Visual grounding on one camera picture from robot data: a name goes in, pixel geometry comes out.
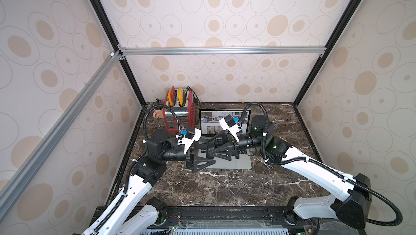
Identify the yellow toy toast slice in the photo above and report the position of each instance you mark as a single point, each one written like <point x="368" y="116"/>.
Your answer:
<point x="182" y="97"/>

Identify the left black frame post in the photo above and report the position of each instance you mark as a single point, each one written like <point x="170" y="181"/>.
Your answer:
<point x="114" y="42"/>

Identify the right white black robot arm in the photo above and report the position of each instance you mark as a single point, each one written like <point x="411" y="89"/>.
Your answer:
<point x="350" y="196"/>

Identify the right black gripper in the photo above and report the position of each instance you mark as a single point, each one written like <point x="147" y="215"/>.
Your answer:
<point x="234" y="144"/>

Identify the silver open laptop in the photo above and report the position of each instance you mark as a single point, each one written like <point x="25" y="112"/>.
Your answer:
<point x="210" y="126"/>

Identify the black frame post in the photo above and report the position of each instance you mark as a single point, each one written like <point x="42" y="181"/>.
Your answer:
<point x="336" y="34"/>
<point x="114" y="42"/>

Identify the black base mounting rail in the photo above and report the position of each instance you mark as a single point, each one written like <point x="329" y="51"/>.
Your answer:
<point x="241" y="220"/>

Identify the red chrome toaster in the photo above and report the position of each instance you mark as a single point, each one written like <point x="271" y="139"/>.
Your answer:
<point x="186" y="115"/>

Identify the horizontal silver aluminium bar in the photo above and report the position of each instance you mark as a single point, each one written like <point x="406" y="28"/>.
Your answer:
<point x="225" y="50"/>

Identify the right black frame post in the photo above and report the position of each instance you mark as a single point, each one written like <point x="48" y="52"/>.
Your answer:
<point x="336" y="34"/>

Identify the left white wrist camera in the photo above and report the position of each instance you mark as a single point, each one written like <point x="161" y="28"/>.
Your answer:
<point x="187" y="138"/>

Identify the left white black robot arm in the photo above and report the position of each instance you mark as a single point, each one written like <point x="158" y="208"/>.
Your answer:
<point x="142" y="176"/>

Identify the red toy toast slice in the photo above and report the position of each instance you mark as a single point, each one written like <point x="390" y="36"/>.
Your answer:
<point x="172" y="97"/>

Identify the diagonal silver aluminium bar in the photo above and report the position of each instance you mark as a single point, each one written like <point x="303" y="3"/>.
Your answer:
<point x="31" y="166"/>

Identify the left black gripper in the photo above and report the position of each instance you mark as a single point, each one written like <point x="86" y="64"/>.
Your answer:
<point x="190" y="161"/>

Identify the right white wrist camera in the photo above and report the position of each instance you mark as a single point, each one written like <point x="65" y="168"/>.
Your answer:
<point x="230" y="124"/>

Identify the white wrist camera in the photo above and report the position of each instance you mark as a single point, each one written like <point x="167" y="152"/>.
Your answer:
<point x="230" y="124"/>
<point x="187" y="138"/>

